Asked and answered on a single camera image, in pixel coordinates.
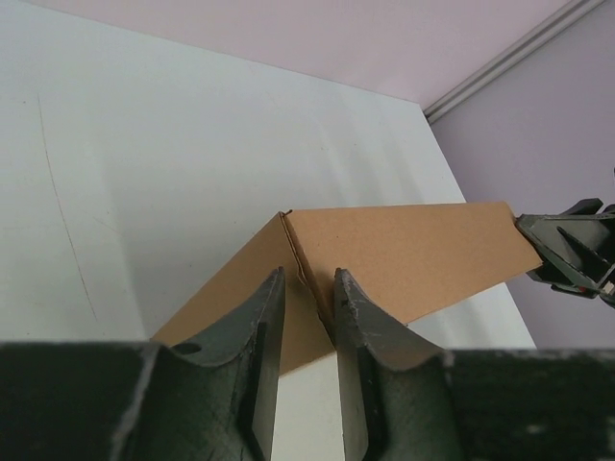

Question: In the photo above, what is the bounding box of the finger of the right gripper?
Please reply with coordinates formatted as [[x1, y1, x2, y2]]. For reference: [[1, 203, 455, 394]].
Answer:
[[516, 213, 605, 269]]

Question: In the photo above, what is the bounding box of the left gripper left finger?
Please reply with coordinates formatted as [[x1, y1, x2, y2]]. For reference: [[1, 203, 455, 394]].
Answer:
[[1, 268, 285, 460]]

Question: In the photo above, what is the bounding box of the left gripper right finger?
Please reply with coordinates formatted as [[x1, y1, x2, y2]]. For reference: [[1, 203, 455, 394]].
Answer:
[[334, 269, 614, 460]]

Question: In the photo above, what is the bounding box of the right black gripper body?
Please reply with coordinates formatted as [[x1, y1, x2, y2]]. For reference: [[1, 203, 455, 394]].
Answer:
[[528, 198, 614, 306]]

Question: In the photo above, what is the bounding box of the cardboard box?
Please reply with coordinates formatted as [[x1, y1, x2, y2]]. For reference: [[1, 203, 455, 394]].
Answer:
[[155, 202, 541, 373]]

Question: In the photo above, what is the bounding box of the right aluminium frame post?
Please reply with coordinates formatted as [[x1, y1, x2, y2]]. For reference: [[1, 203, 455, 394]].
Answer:
[[423, 0, 605, 125]]

